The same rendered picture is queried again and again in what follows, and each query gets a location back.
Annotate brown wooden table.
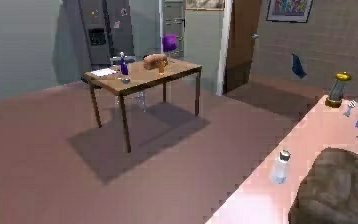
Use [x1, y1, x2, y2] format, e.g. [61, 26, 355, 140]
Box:
[81, 58, 203, 154]

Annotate brown bread loaf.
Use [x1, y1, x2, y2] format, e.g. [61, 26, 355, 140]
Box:
[142, 53, 169, 71]

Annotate blue bottle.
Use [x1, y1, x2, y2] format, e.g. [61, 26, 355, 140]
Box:
[119, 51, 129, 76]

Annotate grey cabinet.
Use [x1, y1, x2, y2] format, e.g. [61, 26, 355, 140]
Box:
[162, 0, 186, 60]

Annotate white paper sheet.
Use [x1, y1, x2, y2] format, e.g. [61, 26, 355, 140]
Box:
[90, 67, 118, 78]

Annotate brown wooden door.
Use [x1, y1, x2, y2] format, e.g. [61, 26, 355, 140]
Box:
[222, 0, 263, 95]

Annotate brown framed picture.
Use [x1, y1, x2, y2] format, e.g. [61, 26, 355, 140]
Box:
[185, 0, 226, 11]

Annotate grey fridge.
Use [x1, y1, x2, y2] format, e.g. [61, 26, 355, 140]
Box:
[77, 0, 135, 67]

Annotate clear salt shaker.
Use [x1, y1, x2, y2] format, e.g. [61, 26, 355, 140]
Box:
[269, 149, 292, 185]

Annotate blue hanging cloth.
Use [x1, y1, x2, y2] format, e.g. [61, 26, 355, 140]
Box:
[291, 53, 308, 80]

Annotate colourful framed picture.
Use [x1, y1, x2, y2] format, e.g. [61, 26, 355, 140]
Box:
[265, 0, 315, 24]

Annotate gold pepper mill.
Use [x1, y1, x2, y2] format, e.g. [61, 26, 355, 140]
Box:
[324, 71, 353, 109]

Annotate silver utensil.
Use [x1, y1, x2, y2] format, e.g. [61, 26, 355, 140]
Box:
[343, 99, 358, 118]

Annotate brown rough lump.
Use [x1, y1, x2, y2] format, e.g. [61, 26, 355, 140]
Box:
[287, 147, 358, 224]

